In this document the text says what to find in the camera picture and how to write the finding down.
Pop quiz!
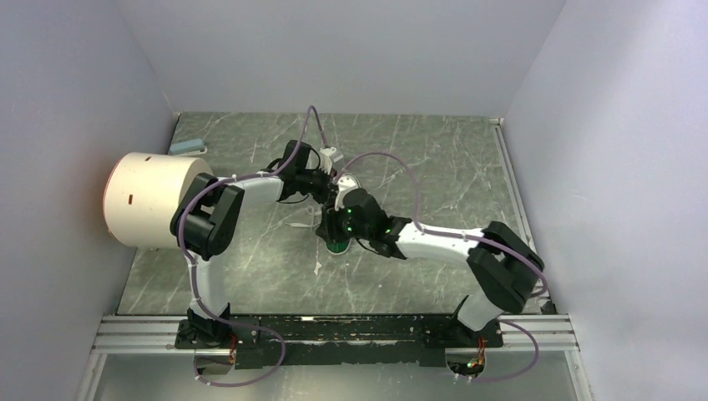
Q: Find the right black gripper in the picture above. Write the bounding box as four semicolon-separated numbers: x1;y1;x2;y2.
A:
315;200;372;245

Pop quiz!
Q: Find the white shoelace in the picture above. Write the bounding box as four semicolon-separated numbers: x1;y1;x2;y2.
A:
286;206;322;229

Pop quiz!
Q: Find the green canvas sneaker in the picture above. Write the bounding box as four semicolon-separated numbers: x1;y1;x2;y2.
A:
326;173;361;256

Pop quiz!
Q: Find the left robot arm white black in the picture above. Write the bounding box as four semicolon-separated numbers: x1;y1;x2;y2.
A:
169;140;343;349

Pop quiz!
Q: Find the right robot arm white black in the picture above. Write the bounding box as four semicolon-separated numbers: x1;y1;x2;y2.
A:
316;189;544;346

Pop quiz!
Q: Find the small light blue block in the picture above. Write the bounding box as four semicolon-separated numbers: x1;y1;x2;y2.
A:
168;139;208;157

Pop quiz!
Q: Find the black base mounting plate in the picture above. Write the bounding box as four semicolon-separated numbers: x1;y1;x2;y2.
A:
173;313;503;369

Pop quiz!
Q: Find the cream cylindrical container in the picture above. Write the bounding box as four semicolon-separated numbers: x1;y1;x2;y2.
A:
103;152;213;249

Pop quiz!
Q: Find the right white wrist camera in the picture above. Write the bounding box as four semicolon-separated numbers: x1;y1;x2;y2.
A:
334;186;356;211

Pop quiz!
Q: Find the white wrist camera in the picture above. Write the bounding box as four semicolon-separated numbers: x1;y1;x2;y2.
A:
318;147;345;177
334;186;356;211

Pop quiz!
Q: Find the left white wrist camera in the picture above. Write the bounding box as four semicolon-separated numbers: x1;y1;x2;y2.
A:
318;147;345;177

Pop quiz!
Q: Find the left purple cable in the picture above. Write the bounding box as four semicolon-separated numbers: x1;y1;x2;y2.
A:
176;104;333;388

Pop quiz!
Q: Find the aluminium frame rail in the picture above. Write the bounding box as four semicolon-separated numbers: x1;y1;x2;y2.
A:
91;117;581;355

